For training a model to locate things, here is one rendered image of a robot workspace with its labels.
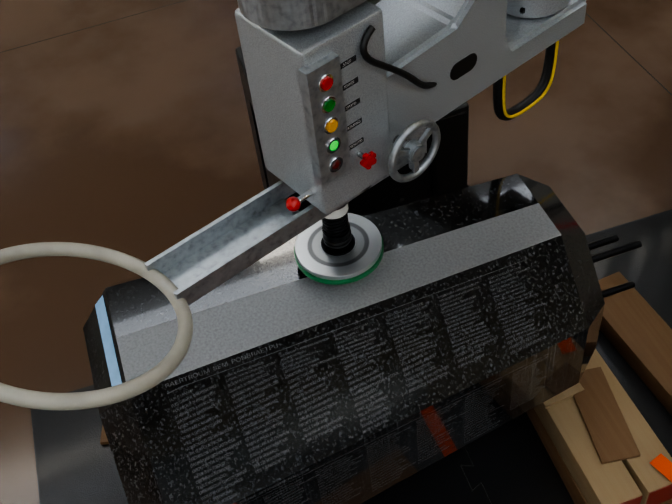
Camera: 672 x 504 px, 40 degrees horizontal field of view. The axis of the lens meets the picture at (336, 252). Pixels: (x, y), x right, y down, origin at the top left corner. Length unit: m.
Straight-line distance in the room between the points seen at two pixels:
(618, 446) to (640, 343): 0.48
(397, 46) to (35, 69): 2.97
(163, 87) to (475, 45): 2.47
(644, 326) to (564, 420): 0.53
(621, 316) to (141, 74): 2.47
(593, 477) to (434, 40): 1.30
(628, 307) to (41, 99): 2.76
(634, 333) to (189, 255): 1.61
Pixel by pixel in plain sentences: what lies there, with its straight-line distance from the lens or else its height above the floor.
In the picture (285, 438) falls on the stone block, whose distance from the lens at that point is 2.17.
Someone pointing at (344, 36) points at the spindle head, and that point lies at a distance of 1.73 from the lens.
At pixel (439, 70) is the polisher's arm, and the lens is 2.00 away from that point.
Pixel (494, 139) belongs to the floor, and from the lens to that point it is 3.82.
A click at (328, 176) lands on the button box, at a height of 1.25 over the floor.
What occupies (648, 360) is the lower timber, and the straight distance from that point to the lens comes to 3.03.
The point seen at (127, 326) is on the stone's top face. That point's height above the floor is 0.82.
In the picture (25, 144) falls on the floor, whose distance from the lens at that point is 4.24.
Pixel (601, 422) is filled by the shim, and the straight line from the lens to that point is 2.72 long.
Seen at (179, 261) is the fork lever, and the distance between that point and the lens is 1.98.
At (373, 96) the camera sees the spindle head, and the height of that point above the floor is 1.36.
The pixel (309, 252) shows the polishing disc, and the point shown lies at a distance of 2.21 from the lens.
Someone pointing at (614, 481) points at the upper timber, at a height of 0.21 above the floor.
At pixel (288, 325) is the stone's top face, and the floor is 0.82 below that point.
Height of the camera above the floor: 2.51
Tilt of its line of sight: 48 degrees down
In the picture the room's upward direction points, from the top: 8 degrees counter-clockwise
